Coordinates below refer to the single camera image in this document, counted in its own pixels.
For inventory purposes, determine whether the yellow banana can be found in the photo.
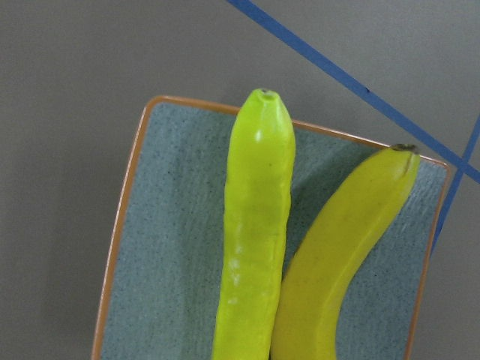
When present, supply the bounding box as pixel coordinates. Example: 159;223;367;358
211;88;296;359
270;144;420;359

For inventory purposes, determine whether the grey square plate orange rim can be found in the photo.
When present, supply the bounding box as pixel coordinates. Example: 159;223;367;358
91;96;450;359

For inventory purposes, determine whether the brown paper table cover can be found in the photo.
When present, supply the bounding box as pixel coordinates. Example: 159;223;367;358
1;1;479;359

